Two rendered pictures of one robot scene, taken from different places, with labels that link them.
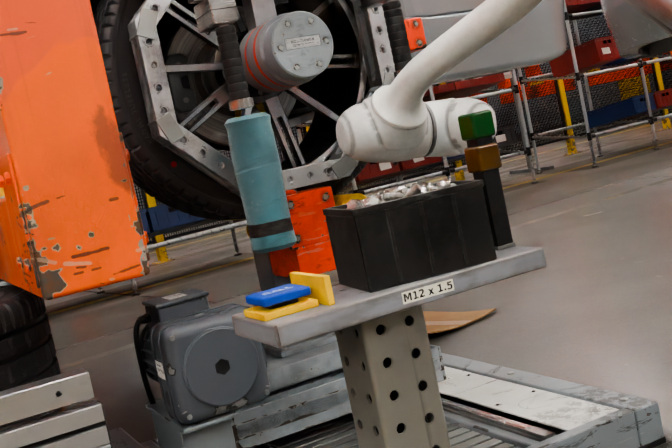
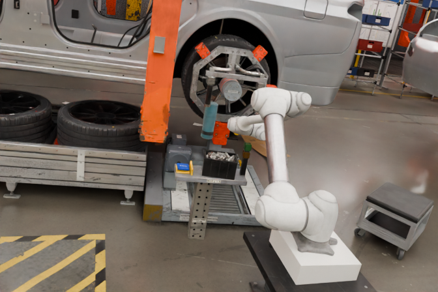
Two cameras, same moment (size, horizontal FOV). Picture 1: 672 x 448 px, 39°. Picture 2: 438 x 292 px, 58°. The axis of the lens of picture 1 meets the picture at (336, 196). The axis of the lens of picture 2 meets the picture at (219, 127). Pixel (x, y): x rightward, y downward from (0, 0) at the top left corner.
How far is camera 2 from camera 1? 1.27 m
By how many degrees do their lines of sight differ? 21
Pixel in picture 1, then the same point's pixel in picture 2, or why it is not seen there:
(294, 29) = (231, 87)
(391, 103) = (240, 123)
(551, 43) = (324, 101)
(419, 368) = (207, 193)
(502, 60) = not seen: hidden behind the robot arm
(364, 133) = (232, 126)
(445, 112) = (257, 128)
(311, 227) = (221, 132)
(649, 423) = not seen: hidden behind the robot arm
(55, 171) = (150, 115)
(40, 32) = (158, 84)
